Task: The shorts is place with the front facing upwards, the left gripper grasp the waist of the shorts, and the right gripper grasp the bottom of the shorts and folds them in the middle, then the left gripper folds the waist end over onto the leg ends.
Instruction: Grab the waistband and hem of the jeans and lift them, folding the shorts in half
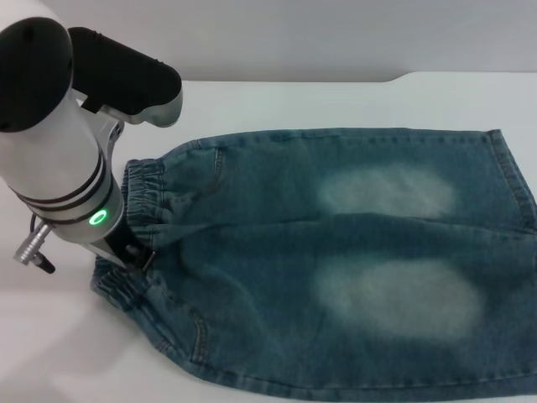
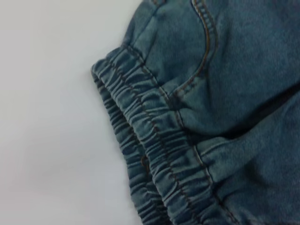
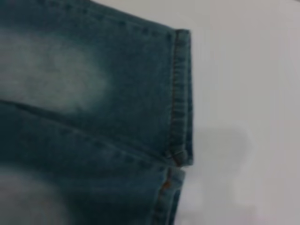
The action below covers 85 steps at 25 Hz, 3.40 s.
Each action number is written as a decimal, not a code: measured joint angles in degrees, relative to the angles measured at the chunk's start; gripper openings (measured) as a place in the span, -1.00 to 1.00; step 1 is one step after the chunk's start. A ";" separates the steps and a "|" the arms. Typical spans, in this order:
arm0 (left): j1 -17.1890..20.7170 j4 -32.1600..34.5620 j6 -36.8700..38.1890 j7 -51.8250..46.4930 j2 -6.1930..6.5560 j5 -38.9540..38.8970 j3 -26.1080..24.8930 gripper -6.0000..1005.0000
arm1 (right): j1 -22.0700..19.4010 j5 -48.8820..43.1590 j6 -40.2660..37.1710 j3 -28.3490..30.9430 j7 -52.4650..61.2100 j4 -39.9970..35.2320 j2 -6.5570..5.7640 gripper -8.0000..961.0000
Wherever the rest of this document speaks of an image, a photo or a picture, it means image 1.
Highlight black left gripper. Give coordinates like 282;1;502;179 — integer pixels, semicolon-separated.
102;221;159;273

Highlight blue denim shorts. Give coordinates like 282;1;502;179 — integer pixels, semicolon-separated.
91;128;537;403

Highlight silver left arm cable connector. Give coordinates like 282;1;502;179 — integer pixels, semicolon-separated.
13;212;56;275

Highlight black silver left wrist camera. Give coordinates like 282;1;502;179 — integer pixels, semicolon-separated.
66;27;185;127

